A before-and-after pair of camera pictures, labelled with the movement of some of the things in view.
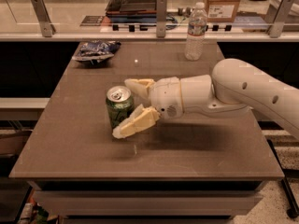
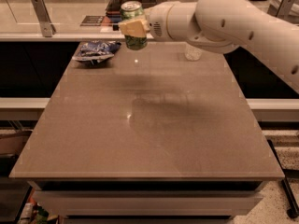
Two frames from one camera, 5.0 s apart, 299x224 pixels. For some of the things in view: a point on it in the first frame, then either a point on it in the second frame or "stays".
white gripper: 164,97 -> 158,22
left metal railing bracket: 48,28 stays
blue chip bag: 96,49 stays
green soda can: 120,103 -> 131,10
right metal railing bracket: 277,26 stays
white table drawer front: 151,203 stays
